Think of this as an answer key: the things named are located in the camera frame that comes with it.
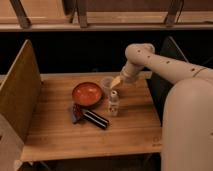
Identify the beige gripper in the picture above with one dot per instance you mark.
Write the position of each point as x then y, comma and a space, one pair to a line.
128, 75

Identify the small clear plastic bottle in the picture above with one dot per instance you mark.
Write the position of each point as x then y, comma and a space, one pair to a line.
113, 103

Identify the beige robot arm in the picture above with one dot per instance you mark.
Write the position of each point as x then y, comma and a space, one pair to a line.
187, 128

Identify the clear plastic cup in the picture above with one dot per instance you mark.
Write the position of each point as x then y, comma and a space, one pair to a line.
106, 85

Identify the red bowl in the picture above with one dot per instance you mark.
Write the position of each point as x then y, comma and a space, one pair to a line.
87, 94

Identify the black rectangular box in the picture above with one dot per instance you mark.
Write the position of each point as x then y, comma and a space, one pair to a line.
96, 119

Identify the dark red wrapped packet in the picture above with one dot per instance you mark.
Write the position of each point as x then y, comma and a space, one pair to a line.
76, 113

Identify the wooden side panel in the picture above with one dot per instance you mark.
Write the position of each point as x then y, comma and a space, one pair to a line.
20, 90

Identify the wooden shelf with brackets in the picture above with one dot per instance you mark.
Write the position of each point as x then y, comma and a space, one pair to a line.
105, 15

